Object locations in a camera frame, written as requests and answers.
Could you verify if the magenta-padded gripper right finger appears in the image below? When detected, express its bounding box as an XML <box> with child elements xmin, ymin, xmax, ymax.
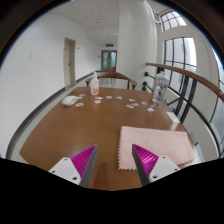
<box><xmin>131</xmin><ymin>143</ymin><xmax>181</xmax><ymax>187</ymax></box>

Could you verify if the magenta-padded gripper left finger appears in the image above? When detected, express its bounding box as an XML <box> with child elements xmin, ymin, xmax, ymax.
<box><xmin>48</xmin><ymin>144</ymin><xmax>99</xmax><ymax>188</ymax></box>

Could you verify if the pink towel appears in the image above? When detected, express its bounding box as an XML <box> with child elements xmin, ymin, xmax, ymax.
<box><xmin>117</xmin><ymin>125</ymin><xmax>196</xmax><ymax>171</ymax></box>

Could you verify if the white paper card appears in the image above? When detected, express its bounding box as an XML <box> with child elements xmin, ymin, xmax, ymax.
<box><xmin>165</xmin><ymin>111</ymin><xmax>182</xmax><ymax>124</ymax></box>

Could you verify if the white computer mouse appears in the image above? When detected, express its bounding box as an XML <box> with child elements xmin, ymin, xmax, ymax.
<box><xmin>61</xmin><ymin>95</ymin><xmax>80</xmax><ymax>107</ymax></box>

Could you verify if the white bottle with orange label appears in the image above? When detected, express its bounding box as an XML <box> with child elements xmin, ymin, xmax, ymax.
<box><xmin>89</xmin><ymin>71</ymin><xmax>101</xmax><ymax>97</ymax></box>

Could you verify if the clear plastic shaker bottle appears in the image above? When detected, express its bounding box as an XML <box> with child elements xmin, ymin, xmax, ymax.
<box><xmin>152</xmin><ymin>70</ymin><xmax>170</xmax><ymax>105</ymax></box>

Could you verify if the large curved window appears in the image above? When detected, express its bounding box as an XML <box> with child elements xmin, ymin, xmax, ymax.
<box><xmin>209</xmin><ymin>49</ymin><xmax>224</xmax><ymax>158</ymax></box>

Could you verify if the wooden chair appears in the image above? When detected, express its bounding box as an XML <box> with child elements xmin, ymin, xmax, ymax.
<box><xmin>84</xmin><ymin>71</ymin><xmax>138</xmax><ymax>91</ymax></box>

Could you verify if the wooden handrail on black railing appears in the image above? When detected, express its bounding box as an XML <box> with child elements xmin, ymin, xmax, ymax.
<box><xmin>141</xmin><ymin>62</ymin><xmax>224</xmax><ymax>158</ymax></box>

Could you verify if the beige side door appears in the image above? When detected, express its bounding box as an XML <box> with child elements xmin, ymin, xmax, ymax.
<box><xmin>63</xmin><ymin>37</ymin><xmax>77</xmax><ymax>88</ymax></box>

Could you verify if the glazed double door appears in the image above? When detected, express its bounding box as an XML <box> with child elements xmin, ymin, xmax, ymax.
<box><xmin>100</xmin><ymin>49</ymin><xmax>118</xmax><ymax>72</ymax></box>

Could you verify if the tall black-framed window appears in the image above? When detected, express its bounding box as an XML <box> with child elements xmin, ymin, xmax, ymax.
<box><xmin>163</xmin><ymin>36</ymin><xmax>198</xmax><ymax>98</ymax></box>

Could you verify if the arched upper window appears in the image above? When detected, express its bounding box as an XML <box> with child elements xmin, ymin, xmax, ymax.
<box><xmin>159</xmin><ymin>10</ymin><xmax>188</xmax><ymax>33</ymax></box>

